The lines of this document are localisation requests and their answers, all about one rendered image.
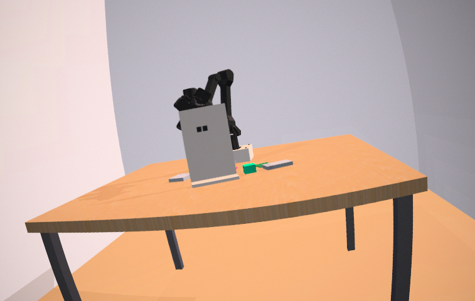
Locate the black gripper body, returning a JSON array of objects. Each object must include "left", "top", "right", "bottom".
[{"left": 177, "top": 88, "right": 211, "bottom": 130}]

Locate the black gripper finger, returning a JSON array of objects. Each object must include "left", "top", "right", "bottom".
[{"left": 190, "top": 97, "right": 206, "bottom": 107}]

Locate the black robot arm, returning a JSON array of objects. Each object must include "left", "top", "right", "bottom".
[{"left": 174, "top": 69, "right": 242, "bottom": 150}]

